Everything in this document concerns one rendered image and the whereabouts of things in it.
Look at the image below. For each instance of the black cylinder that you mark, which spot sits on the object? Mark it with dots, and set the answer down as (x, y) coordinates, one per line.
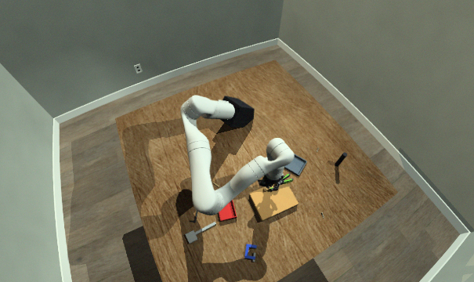
(339, 161)

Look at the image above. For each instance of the red open tray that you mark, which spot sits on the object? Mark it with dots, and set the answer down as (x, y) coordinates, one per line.
(228, 212)

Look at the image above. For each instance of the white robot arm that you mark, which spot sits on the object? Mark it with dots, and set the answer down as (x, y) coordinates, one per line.
(206, 200)

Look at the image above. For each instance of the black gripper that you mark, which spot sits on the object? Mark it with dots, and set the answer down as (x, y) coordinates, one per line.
(270, 183)

